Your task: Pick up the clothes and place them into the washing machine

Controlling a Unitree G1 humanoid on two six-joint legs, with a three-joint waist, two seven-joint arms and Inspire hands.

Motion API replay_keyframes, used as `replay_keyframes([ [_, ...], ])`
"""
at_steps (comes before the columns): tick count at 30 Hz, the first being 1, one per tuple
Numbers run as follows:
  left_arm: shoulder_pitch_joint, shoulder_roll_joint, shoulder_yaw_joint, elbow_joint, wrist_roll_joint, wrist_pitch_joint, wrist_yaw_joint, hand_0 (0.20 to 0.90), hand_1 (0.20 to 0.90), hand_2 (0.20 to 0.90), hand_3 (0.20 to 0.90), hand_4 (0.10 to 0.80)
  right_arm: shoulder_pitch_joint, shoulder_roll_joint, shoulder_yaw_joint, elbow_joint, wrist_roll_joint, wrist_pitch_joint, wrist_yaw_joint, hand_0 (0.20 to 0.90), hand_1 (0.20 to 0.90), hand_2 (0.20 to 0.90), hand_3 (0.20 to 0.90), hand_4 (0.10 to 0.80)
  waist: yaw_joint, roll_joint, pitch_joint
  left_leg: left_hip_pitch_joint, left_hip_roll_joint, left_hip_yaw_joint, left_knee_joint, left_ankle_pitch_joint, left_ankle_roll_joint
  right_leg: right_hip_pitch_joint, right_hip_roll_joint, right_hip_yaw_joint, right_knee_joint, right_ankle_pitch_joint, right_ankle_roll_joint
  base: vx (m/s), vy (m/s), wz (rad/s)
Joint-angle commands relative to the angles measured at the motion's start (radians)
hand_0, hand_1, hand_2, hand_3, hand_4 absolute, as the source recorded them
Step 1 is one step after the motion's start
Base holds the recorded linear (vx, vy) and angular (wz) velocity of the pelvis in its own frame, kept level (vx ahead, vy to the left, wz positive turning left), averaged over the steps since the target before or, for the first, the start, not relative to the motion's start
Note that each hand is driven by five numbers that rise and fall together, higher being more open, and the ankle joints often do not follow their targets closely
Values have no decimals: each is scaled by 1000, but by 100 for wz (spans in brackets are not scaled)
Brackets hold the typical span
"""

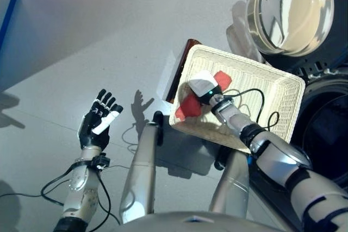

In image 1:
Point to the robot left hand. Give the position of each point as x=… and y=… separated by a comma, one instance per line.
x=93, y=128

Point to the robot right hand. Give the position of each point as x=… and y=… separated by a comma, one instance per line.
x=206, y=88

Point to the red cloth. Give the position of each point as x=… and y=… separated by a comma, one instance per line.
x=189, y=107

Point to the robot right arm silver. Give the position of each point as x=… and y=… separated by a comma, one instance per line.
x=277, y=158

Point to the robot left arm silver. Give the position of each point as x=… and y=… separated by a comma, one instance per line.
x=81, y=185

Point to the dark grey washing machine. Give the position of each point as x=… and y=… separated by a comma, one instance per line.
x=326, y=123

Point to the brown stool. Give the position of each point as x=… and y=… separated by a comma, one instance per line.
x=179, y=69

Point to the white wicker tray basket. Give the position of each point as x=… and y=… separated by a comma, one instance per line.
x=272, y=85

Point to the robot right leg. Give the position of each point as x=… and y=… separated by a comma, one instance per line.
x=233, y=185

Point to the round glass washer door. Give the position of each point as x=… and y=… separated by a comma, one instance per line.
x=288, y=12

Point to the blue edged white panel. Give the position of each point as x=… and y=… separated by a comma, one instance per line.
x=6, y=39

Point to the silver robot torso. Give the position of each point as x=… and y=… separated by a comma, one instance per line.
x=204, y=222

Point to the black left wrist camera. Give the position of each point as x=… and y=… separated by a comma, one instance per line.
x=100, y=161

